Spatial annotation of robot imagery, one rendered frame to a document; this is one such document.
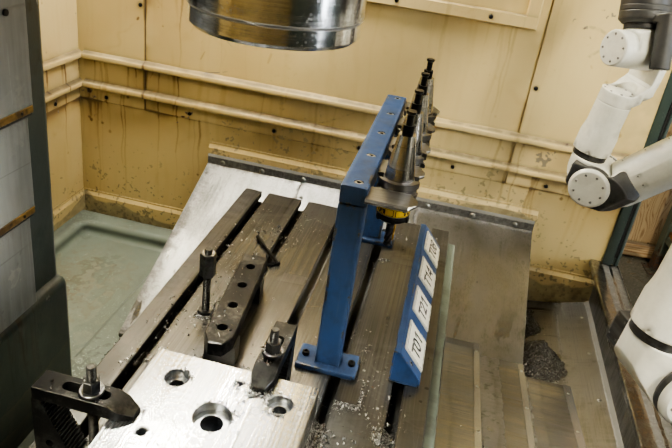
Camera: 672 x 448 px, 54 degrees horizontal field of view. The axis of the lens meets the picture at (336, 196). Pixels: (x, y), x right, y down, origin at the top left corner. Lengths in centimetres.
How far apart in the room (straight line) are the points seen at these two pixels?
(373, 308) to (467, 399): 26
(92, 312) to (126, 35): 72
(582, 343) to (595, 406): 22
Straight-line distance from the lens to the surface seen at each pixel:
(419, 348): 112
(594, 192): 135
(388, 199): 92
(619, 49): 129
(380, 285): 131
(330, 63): 167
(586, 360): 169
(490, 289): 164
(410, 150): 94
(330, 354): 107
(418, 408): 106
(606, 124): 134
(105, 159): 202
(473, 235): 173
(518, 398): 142
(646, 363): 85
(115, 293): 179
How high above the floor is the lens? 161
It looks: 26 degrees down
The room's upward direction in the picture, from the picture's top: 8 degrees clockwise
